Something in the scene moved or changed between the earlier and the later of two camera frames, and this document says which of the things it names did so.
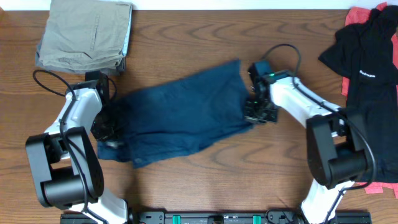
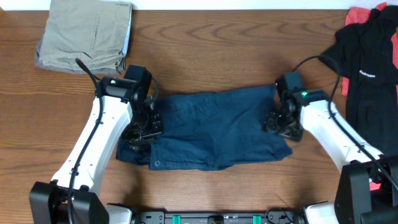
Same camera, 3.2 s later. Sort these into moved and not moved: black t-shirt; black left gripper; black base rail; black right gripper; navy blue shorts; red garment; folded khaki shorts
Moved: black right gripper; navy blue shorts; black left gripper
Not moved: red garment; black base rail; folded khaki shorts; black t-shirt
